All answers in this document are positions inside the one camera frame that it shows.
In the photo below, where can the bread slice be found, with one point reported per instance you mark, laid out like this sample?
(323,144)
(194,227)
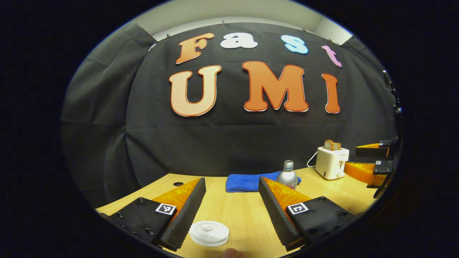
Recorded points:
(329,145)
(337,146)

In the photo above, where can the white teacup lid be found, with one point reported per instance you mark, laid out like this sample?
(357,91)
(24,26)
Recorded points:
(207,229)

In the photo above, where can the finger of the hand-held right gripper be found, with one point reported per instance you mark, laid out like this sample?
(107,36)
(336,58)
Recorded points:
(383,167)
(373,152)

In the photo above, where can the blue towel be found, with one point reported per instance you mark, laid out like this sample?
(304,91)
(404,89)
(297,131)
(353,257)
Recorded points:
(244,182)

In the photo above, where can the silver water bottle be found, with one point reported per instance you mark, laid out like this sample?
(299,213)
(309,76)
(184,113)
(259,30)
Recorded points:
(287,175)

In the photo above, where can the white toaster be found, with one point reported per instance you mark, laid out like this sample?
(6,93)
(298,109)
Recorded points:
(331,163)

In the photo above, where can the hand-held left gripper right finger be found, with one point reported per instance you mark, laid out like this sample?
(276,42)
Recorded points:
(276,215)

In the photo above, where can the black backdrop cloth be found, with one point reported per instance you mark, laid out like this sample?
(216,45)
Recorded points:
(233,143)

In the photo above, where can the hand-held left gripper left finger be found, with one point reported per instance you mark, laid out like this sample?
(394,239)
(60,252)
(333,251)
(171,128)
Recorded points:
(188,215)

